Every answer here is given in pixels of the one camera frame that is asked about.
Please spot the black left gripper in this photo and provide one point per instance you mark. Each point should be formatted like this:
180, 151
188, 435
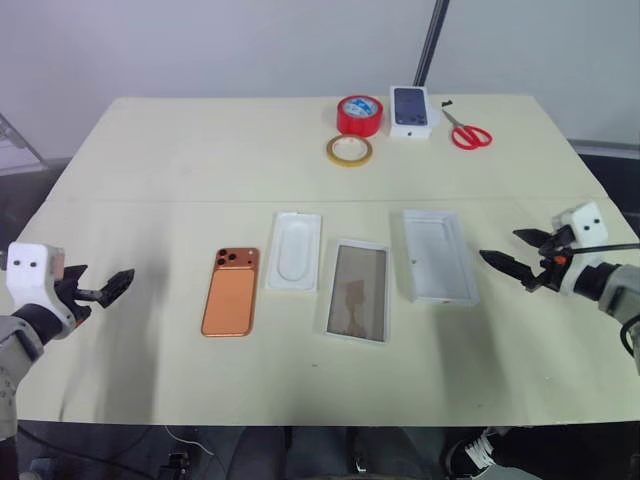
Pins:
72, 300

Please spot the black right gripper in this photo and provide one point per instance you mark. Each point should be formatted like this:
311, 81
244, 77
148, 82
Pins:
554, 265

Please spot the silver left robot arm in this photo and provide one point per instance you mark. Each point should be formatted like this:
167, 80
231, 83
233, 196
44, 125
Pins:
15, 350

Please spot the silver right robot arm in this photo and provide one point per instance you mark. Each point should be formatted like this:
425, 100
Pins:
620, 292

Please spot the white box base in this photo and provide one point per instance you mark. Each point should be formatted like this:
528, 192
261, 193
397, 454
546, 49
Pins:
440, 260

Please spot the box lid with brown film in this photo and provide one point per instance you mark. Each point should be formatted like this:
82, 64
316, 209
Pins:
357, 295

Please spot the white box dark phone print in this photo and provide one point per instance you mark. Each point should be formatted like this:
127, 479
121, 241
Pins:
411, 107

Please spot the dark grey furniture edge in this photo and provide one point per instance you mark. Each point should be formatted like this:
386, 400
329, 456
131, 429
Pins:
607, 149

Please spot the orange smartphone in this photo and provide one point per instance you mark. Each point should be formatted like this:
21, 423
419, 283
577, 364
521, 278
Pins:
230, 300

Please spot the white moulded tray insert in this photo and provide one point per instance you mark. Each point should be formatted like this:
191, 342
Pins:
294, 252

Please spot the small black floor device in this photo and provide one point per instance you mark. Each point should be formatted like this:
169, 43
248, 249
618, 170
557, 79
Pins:
172, 467

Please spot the black white sneaker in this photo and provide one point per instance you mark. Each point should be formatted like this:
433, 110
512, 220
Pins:
472, 450

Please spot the red tape roll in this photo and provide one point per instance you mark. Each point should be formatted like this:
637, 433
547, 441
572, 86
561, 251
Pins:
356, 122

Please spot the yellow tape roll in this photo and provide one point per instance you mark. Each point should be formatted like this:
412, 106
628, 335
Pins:
334, 152

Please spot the black metal pole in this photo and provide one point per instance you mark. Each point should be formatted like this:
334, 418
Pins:
429, 45

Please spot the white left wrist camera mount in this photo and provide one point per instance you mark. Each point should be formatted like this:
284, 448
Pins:
30, 270

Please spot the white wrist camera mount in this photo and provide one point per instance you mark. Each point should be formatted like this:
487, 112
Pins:
590, 225
30, 270

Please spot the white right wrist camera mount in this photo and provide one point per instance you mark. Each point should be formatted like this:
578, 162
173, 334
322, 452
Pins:
590, 225

